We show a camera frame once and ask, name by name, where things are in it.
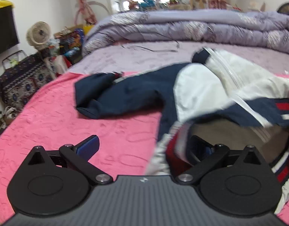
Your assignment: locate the white and navy zip jacket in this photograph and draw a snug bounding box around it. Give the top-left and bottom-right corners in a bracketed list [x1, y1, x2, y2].
[75, 47, 289, 213]

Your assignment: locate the pink bunny print blanket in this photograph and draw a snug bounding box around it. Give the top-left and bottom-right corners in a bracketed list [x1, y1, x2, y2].
[0, 71, 289, 224]

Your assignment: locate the purple bed sheet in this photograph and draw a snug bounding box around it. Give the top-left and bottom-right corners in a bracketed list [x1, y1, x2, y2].
[69, 41, 289, 75]

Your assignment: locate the white desk fan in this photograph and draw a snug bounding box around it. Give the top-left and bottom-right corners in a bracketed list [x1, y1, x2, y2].
[26, 21, 51, 50]

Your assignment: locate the purple folded quilt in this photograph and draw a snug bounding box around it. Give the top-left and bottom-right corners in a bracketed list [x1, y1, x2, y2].
[82, 9, 289, 56]

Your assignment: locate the dark olive headboard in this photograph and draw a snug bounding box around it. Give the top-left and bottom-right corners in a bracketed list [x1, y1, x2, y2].
[277, 3, 289, 15]

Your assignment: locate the black charging cable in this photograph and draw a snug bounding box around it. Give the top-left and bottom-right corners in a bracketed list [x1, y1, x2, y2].
[120, 40, 180, 53]

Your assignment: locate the black wall television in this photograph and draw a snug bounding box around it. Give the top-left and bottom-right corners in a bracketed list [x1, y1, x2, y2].
[0, 0, 19, 54]

